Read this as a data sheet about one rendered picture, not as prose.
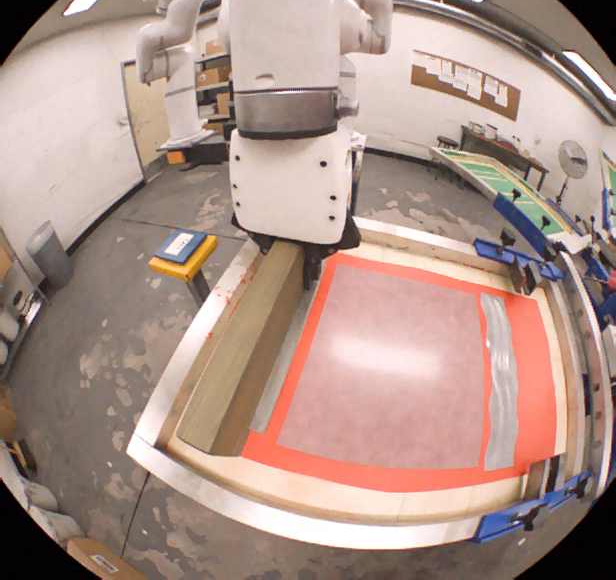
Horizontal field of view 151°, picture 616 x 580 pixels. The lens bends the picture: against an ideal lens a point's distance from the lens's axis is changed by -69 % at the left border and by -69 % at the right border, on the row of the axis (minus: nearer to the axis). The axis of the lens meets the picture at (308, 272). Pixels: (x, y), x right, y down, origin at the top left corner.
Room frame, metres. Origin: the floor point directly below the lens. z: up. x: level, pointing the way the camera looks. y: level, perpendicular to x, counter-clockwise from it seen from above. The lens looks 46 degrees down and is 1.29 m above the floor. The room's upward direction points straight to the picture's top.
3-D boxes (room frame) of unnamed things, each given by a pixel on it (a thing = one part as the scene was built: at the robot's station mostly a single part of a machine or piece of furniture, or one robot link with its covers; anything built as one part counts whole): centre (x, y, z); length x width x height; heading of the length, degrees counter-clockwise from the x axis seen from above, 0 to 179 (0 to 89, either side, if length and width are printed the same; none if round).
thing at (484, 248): (0.32, -0.52, 0.98); 0.30 x 0.05 x 0.07; 73
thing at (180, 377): (0.12, -0.21, 0.97); 0.79 x 0.58 x 0.04; 73
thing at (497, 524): (-0.22, -0.36, 0.98); 0.30 x 0.05 x 0.07; 73
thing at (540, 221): (0.70, -1.02, 1.05); 1.08 x 0.61 x 0.23; 13
